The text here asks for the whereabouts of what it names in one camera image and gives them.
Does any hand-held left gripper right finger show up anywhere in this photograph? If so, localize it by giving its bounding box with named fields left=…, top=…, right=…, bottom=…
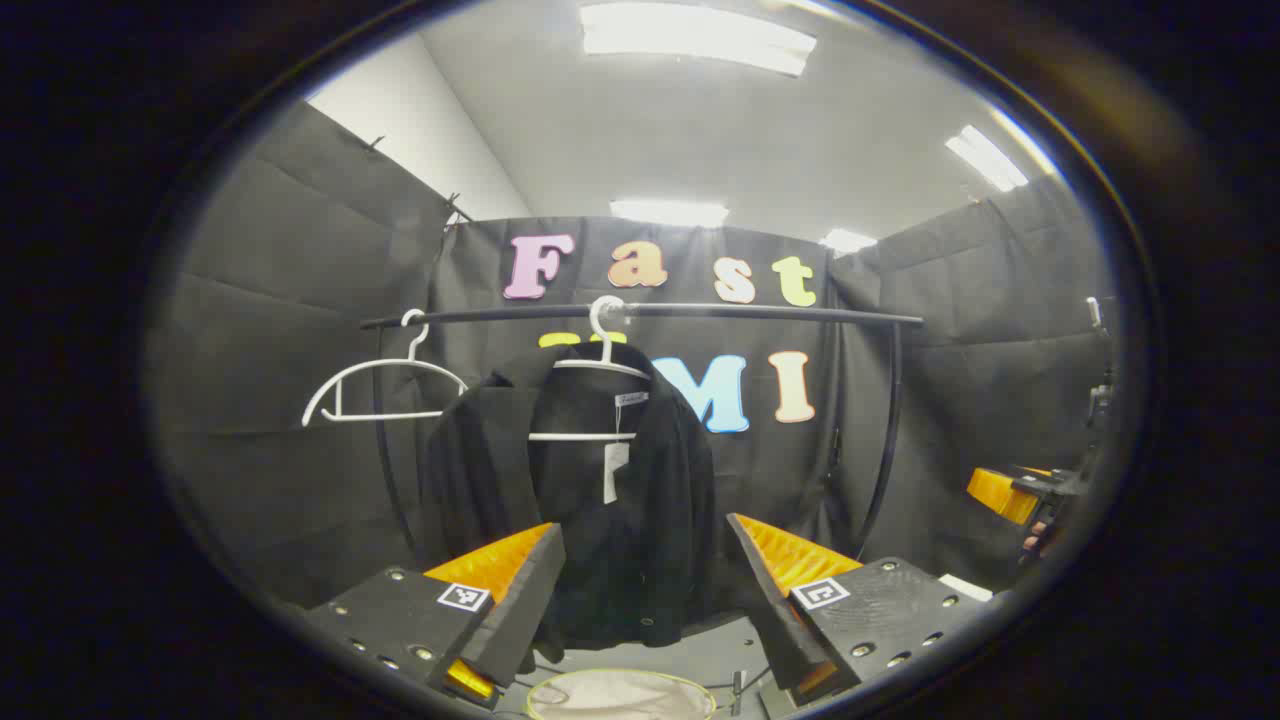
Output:
left=726, top=513, right=1001, bottom=706

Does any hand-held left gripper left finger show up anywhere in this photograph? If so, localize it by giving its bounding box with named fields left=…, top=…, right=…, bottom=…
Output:
left=305, top=522, right=567, bottom=711

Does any white mesh laundry hamper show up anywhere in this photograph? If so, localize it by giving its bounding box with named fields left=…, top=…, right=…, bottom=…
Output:
left=525, top=668, right=718, bottom=720

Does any black jacket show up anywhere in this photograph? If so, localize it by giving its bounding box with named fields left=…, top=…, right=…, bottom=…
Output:
left=420, top=342, right=746, bottom=651

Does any white plastic hanger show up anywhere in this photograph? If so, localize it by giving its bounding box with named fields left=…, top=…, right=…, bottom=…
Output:
left=302, top=308, right=471, bottom=429
left=528, top=295, right=653, bottom=443

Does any black clothes rack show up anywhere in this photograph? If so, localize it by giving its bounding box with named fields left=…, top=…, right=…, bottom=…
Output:
left=360, top=302, right=926, bottom=561

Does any black backdrop cloth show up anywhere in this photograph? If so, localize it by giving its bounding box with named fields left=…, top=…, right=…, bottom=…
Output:
left=150, top=100, right=1121, bottom=611

